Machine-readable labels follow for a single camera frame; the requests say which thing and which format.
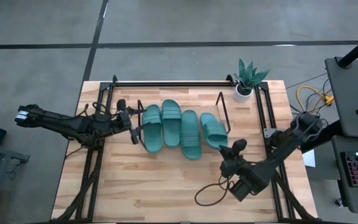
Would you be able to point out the black pole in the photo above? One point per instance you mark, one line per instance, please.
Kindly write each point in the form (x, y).
(356, 48)

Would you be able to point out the silver metal bracket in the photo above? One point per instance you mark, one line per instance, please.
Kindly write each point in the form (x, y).
(269, 132)

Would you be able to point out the white paper sheet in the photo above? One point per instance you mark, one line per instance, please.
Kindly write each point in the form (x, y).
(309, 158)

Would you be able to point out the black desk crossbar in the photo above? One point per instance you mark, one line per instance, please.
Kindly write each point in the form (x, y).
(328, 133)

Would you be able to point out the dark grey desk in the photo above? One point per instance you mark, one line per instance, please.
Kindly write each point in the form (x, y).
(8, 154)

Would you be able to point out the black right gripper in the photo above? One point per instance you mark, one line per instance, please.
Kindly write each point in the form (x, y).
(236, 165)

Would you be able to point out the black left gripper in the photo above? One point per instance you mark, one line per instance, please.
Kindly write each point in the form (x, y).
(123, 119)

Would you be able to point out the teal rubber slide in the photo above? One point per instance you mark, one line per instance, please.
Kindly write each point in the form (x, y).
(190, 133)
(151, 124)
(213, 130)
(171, 124)

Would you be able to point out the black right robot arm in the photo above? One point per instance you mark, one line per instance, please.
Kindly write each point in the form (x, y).
(278, 155)

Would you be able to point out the potted plant white pot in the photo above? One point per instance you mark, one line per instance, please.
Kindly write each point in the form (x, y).
(242, 95)

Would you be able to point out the black aluminium table frame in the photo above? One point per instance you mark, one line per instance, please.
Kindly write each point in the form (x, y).
(172, 84)

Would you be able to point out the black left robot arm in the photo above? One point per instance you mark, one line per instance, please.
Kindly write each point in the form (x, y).
(67, 124)

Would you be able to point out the black metal wooden shelf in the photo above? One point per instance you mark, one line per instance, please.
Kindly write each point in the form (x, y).
(208, 109)

